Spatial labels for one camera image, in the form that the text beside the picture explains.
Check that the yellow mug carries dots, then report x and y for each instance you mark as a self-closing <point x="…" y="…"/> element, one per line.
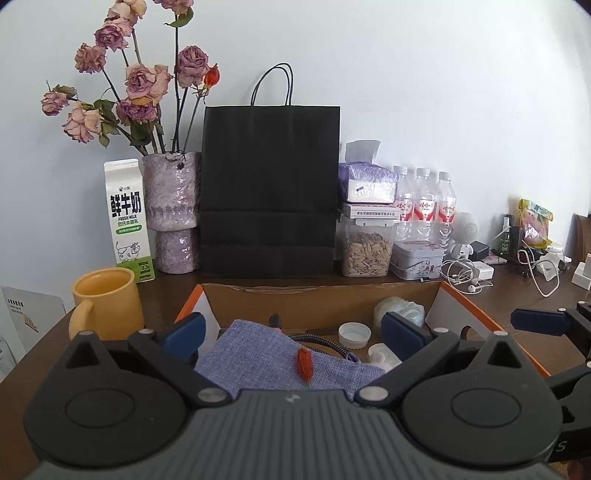
<point x="115" y="304"/>

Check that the clear plastic bag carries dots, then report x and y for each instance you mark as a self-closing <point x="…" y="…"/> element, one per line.
<point x="401" y="307"/>

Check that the yellow snack packet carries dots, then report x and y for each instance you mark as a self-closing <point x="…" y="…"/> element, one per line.
<point x="534" y="224"/>

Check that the white charger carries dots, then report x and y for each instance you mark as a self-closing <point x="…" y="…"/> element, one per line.
<point x="482" y="271"/>

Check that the white earphones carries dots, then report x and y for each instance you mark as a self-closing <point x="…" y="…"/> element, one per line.
<point x="459" y="277"/>

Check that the small green bottle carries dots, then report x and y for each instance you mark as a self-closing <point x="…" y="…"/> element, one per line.
<point x="506" y="237"/>

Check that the patterned tin box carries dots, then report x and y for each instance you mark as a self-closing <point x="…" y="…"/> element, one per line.
<point x="418" y="261"/>

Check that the brown wooden board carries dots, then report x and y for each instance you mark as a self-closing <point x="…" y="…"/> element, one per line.
<point x="582" y="235"/>

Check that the purple textured vase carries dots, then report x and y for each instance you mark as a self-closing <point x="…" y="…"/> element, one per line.
<point x="173" y="203"/>

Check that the white bottle cap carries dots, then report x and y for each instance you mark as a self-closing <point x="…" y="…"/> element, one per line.
<point x="354" y="333"/>

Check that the white sign card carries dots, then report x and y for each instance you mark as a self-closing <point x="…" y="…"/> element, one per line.
<point x="32" y="318"/>

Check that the black paper bag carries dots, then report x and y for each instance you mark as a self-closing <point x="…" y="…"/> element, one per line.
<point x="270" y="184"/>

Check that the white robot figure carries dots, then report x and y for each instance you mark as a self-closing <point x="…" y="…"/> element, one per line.
<point x="464" y="230"/>

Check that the clear seed container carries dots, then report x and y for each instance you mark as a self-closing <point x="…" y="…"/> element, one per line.
<point x="367" y="254"/>

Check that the white charging dock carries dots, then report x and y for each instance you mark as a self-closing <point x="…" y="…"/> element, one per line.
<point x="581" y="277"/>

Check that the flat white box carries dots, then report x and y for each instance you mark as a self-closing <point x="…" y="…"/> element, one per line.
<point x="369" y="211"/>

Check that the red cardboard box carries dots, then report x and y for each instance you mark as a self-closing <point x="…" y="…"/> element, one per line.
<point x="314" y="300"/>

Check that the purple tissue pack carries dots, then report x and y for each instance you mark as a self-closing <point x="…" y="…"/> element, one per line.
<point x="369" y="184"/>

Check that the white green milk carton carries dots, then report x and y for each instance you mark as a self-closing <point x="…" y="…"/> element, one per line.
<point x="129" y="221"/>

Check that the black power adapter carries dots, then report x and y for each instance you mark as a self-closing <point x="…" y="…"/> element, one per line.
<point x="481" y="251"/>

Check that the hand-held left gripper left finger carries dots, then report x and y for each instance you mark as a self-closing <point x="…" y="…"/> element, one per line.
<point x="184" y="334"/>

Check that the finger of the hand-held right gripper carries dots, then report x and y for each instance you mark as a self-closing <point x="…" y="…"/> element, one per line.
<point x="572" y="383"/>
<point x="540" y="321"/>

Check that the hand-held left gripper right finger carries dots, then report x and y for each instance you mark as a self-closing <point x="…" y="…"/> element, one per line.
<point x="401" y="334"/>

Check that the dried pink rose bouquet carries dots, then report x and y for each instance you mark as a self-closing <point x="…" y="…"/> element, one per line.
<point x="138" y="85"/>

